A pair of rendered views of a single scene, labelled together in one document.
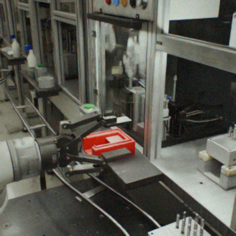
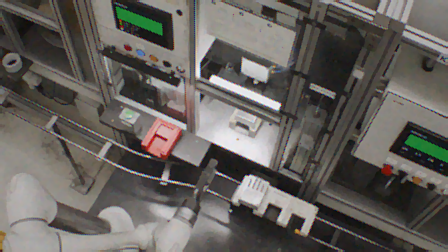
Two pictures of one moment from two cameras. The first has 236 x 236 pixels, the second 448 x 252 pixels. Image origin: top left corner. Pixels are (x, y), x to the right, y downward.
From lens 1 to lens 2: 1.69 m
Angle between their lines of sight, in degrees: 47
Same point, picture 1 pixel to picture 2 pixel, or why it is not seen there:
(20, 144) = (187, 216)
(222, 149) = (247, 120)
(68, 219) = (151, 191)
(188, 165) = (221, 125)
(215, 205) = (254, 154)
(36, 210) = (124, 197)
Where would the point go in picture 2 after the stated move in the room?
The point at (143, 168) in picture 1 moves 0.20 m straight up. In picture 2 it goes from (197, 145) to (197, 124)
